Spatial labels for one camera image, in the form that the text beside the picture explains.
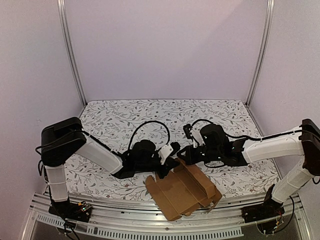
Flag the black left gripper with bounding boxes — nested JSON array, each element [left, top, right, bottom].
[[135, 150, 180, 179]]

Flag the brown cardboard box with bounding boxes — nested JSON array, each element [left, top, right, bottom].
[[145, 158, 222, 222]]

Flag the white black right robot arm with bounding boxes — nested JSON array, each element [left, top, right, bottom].
[[176, 118, 320, 218]]

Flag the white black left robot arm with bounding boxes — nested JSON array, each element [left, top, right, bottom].
[[35, 117, 181, 217]]

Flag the floral patterned table mat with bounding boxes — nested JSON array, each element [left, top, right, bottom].
[[65, 99, 280, 201]]

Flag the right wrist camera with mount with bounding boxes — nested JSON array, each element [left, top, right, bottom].
[[183, 124, 204, 148]]

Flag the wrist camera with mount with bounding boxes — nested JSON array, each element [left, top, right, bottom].
[[158, 142, 181, 165], [183, 124, 204, 148]]

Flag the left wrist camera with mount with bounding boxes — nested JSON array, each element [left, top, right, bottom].
[[158, 142, 181, 165]]

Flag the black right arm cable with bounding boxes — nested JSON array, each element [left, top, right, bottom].
[[187, 118, 305, 168]]

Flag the aluminium front rail frame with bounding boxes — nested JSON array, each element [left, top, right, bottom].
[[21, 191, 316, 240]]

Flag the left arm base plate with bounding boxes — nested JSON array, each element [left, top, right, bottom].
[[48, 198, 93, 223]]

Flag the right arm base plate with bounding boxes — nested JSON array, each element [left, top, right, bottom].
[[241, 184, 285, 235]]

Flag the right aluminium corner post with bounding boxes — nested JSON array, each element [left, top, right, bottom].
[[244, 0, 276, 107]]

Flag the aluminium corner post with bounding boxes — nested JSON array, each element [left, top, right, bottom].
[[244, 0, 276, 107], [57, 0, 88, 107]]

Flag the left aluminium corner post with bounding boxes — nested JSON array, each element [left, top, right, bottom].
[[57, 0, 88, 107]]

